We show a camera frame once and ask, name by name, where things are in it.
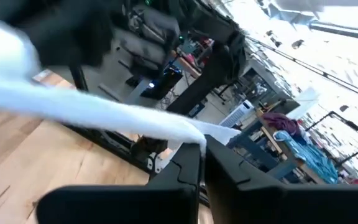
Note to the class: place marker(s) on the computer tower with coloured lights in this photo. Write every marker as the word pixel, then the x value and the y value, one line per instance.
pixel 162 84

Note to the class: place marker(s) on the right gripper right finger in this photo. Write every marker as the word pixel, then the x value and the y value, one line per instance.
pixel 291 205

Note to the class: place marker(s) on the white tower fan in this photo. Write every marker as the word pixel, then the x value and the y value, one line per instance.
pixel 236 113

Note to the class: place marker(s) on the maroon garment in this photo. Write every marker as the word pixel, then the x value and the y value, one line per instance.
pixel 281 121

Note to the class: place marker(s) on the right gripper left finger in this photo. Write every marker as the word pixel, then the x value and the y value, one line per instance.
pixel 120 205

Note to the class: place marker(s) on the long clear plastic bag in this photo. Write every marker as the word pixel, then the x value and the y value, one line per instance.
pixel 104 115

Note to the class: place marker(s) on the blue garment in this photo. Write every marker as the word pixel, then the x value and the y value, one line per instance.
pixel 315 158

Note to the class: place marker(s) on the wooden table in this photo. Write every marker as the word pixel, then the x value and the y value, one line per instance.
pixel 250 143

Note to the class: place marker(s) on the black metal gantry frame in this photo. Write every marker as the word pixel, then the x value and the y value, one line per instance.
pixel 346 124

